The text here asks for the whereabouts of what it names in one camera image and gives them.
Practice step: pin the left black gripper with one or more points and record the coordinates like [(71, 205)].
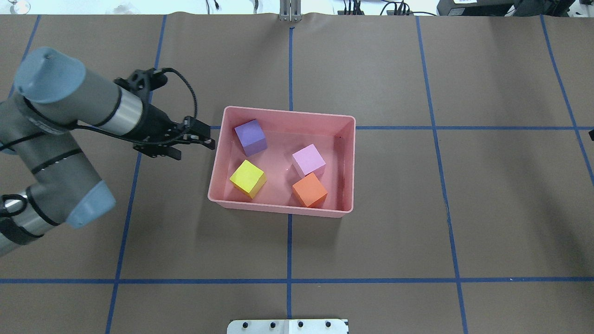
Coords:
[(154, 122)]

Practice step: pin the purple foam block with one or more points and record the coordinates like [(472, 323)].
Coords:
[(251, 137)]

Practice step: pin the yellow foam block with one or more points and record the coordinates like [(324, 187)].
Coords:
[(248, 179)]

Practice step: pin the pink foam block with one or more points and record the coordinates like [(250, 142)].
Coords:
[(307, 161)]

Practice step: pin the orange foam block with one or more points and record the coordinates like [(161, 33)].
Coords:
[(310, 191)]

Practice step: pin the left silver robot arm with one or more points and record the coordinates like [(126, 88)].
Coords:
[(54, 94)]

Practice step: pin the pink plastic bin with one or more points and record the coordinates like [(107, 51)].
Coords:
[(286, 132)]

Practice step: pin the aluminium frame post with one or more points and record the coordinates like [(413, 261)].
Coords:
[(290, 11)]

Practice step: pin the white pedestal column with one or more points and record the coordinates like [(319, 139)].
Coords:
[(289, 326)]

